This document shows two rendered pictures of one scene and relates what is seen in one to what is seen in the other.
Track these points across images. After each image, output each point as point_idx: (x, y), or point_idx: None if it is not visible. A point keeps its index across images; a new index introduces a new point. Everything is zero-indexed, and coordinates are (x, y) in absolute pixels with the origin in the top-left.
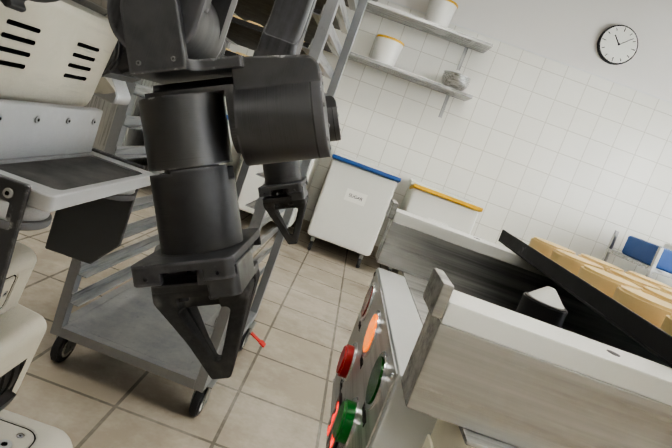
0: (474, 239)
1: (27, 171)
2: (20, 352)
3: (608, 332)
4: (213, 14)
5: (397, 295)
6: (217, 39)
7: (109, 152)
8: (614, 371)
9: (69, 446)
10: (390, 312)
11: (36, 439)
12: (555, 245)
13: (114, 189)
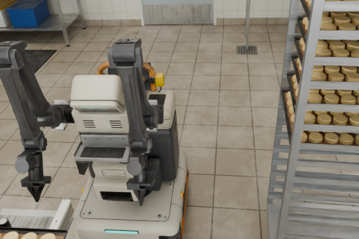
0: (53, 219)
1: (89, 150)
2: (124, 189)
3: None
4: (31, 142)
5: (41, 213)
6: (34, 145)
7: (275, 133)
8: None
9: (170, 231)
10: (29, 209)
11: (165, 221)
12: (44, 238)
13: (101, 160)
